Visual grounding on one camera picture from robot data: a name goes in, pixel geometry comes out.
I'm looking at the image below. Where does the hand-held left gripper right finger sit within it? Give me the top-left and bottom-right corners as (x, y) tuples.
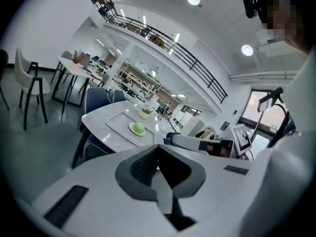
(158, 144), (206, 232)

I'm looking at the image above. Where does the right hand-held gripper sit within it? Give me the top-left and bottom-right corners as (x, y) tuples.
(171, 123), (254, 159)

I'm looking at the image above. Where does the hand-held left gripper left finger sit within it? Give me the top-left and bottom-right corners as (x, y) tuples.
(115, 144), (173, 215)

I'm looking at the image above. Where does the white round plate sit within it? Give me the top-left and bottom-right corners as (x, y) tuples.
(128, 121), (147, 137)

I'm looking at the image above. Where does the green cabbage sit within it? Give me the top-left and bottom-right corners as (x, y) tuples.
(132, 122), (145, 134)

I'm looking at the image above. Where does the dark blue chair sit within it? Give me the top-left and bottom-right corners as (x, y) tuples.
(163, 131), (178, 146)
(112, 90), (126, 103)
(71, 87), (112, 169)

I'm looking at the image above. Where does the white round table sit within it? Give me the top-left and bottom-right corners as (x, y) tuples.
(80, 99), (173, 155)

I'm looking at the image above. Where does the person's right hand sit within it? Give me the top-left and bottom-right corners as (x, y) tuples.
(207, 143), (233, 158)

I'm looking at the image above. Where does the chair with beige bag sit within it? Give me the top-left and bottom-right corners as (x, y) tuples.
(194, 125), (218, 141)

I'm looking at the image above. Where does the white cabinet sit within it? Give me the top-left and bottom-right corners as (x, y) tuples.
(172, 104), (206, 136)

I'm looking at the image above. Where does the flower plant in white pot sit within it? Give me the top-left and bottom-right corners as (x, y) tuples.
(138, 107), (153, 119)

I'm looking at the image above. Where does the grey rectangular tray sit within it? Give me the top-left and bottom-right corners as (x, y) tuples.
(106, 111), (158, 148)

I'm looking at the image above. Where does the white shelving unit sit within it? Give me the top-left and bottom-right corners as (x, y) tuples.
(115, 65), (161, 104)

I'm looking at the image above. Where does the black mezzanine railing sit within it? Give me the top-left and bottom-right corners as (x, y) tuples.
(108, 15), (228, 104)

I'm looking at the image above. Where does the white ceiling pipe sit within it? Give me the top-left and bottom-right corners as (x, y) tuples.
(228, 70), (297, 82)

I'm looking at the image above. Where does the brown round wicker object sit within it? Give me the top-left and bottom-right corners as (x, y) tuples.
(149, 34), (166, 49)

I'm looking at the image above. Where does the white side table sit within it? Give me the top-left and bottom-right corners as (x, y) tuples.
(51, 55), (104, 115)

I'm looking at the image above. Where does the white ceiling unit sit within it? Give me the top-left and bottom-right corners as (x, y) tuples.
(255, 30), (310, 58)

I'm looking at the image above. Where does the reddish potted plant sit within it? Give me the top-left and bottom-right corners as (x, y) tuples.
(70, 49), (82, 66)

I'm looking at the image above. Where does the person's head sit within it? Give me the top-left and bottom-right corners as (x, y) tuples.
(256, 0), (312, 56)

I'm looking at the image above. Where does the black metal rack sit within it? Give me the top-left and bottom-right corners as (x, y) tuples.
(90, 0), (117, 23)

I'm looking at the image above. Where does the grey chair with black frame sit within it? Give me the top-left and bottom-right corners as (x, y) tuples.
(99, 73), (111, 88)

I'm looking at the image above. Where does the beige chair with black frame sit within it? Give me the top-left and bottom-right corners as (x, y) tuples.
(14, 47), (51, 130)

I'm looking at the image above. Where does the black head-mounted camera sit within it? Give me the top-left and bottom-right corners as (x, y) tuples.
(242, 0), (259, 19)

